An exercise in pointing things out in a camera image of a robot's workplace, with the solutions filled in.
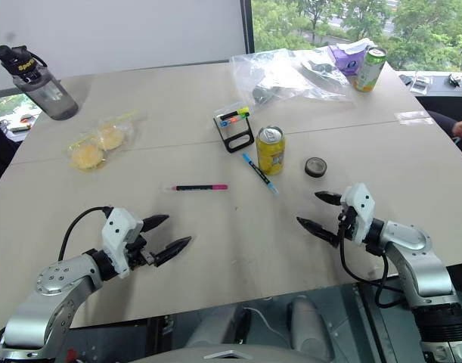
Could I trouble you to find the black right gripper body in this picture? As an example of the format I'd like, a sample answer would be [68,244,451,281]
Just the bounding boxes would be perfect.
[337,205,358,241]

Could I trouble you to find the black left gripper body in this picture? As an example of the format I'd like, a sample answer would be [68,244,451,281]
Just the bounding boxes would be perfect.
[125,233,158,271]

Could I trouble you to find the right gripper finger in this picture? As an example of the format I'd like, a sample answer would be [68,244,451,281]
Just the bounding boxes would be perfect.
[314,191,343,207]
[296,216,341,249]

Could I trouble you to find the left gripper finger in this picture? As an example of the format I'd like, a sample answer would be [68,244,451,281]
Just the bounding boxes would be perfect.
[153,236,193,268]
[141,214,171,233]

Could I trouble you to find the pink and black marker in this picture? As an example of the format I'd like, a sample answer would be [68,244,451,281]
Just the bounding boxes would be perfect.
[163,183,229,192]

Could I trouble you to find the blue capped pen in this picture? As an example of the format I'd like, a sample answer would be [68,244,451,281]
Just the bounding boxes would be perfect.
[241,152,281,195]

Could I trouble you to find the black marker holder box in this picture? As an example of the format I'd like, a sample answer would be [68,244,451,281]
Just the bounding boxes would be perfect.
[212,106,255,154]

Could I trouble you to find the yellow drink can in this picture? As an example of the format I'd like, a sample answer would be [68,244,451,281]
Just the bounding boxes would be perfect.
[256,125,287,176]

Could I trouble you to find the dark rounded shape under table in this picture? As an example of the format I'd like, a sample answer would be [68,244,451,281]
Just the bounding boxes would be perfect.
[184,303,252,349]

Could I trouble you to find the yellow round bun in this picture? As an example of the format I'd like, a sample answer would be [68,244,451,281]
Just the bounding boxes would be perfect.
[70,143,104,171]
[98,124,125,151]

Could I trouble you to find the grey rounded shape under table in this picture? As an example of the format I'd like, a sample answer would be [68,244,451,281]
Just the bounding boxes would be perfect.
[288,295,334,361]

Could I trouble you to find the clear bag of buns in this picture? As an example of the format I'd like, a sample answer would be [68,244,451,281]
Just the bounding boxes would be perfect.
[63,108,147,174]

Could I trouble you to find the grey robot torso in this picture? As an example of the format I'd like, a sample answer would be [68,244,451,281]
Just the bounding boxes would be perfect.
[138,343,332,363]

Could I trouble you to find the dark object inside plastic bag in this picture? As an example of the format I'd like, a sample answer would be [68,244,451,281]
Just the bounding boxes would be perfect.
[252,85,276,106]

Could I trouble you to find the large clear plastic bag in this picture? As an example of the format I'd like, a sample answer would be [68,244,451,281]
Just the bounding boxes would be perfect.
[229,48,353,106]

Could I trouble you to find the green and white drink can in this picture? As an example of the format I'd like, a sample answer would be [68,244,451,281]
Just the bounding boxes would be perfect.
[352,47,388,93]

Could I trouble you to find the person's dark clothed leg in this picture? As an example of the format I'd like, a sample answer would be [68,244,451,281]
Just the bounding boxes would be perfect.
[428,110,462,147]

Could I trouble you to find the purple tissue packet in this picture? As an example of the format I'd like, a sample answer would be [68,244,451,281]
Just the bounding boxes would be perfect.
[327,38,376,76]

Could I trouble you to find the grey sports water bottle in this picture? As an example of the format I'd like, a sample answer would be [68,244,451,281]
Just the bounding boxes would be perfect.
[0,44,80,122]

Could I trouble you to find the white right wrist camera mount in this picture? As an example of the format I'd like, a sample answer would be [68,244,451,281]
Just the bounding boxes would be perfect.
[340,182,377,244]

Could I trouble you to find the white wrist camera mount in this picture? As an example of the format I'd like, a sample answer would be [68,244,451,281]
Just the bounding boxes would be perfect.
[101,206,144,280]
[340,182,377,244]

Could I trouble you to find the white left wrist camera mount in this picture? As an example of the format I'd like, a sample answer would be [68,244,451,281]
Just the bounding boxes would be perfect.
[101,206,144,280]

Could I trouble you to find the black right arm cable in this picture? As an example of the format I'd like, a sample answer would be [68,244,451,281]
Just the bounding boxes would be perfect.
[337,222,405,308]

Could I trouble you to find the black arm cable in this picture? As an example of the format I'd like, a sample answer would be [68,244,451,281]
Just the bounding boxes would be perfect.
[57,206,113,262]
[337,222,405,308]

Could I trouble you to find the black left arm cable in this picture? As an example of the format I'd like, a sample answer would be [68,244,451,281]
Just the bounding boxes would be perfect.
[57,206,113,262]

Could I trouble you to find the thin white cable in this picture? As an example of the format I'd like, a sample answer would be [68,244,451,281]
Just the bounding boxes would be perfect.
[243,306,293,352]

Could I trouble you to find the black window frame post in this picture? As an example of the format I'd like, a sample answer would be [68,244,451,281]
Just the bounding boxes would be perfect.
[240,0,256,54]

